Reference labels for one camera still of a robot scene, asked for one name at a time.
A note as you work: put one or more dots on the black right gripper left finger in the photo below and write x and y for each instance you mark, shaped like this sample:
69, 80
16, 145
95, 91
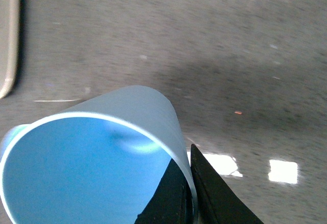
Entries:
171, 202

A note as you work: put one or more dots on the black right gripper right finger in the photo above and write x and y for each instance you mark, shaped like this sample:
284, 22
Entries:
217, 202

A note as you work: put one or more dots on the blue cup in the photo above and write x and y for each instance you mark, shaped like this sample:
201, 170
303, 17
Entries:
99, 161

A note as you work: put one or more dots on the cream white toaster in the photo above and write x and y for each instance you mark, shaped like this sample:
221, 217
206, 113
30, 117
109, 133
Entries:
10, 12

